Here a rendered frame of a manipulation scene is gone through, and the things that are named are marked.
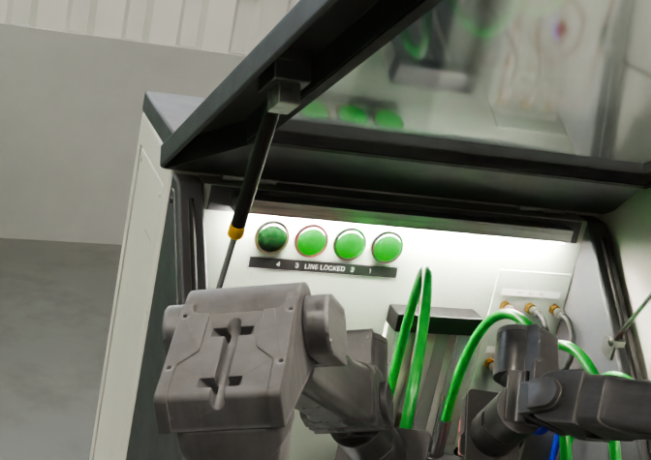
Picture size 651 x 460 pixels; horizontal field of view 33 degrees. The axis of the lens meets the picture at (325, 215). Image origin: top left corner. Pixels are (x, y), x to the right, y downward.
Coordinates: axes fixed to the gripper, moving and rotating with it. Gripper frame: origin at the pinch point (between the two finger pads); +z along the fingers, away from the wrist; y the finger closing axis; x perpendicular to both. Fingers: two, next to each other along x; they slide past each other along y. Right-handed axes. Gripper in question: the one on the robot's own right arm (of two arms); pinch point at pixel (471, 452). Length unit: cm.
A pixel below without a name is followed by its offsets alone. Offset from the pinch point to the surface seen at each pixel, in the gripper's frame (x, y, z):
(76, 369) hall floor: 76, 88, 266
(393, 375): 7.0, 15.2, 18.4
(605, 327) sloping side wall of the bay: -24.3, 26.5, 14.9
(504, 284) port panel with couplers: -9.6, 33.1, 19.4
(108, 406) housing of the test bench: 48, 13, 49
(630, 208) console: -26, 45, 9
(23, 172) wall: 125, 198, 331
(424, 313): 10.2, 11.9, -13.6
